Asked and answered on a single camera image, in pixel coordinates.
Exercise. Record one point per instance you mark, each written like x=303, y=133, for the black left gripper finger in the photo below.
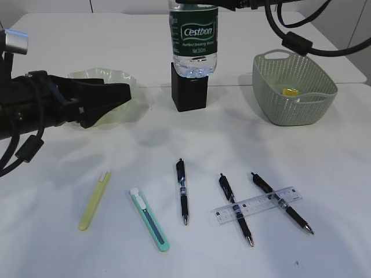
x=88, y=100

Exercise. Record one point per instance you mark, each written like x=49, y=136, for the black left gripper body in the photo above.
x=56, y=100

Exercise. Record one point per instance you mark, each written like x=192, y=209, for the clear water bottle green label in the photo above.
x=193, y=30

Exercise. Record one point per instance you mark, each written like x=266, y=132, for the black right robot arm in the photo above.
x=227, y=4

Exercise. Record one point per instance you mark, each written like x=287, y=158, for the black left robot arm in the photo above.
x=15, y=94

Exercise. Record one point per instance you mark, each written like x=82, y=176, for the yellow-green utility knife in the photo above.
x=97, y=193

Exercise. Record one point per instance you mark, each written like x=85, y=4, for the black square pen holder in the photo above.
x=188, y=93

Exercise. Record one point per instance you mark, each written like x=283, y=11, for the black pen left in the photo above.
x=181, y=179

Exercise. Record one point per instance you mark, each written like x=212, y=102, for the black pen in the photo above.
x=181, y=179
x=282, y=203
x=223, y=182

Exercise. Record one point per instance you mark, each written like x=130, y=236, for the teal utility knife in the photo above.
x=149, y=219

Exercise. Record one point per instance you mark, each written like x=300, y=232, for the black pen middle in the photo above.
x=223, y=182

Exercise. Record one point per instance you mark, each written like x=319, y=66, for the clear plastic ruler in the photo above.
x=255, y=205

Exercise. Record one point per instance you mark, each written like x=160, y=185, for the green woven plastic basket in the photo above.
x=278, y=69

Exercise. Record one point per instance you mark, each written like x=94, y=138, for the black pen right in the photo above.
x=282, y=203

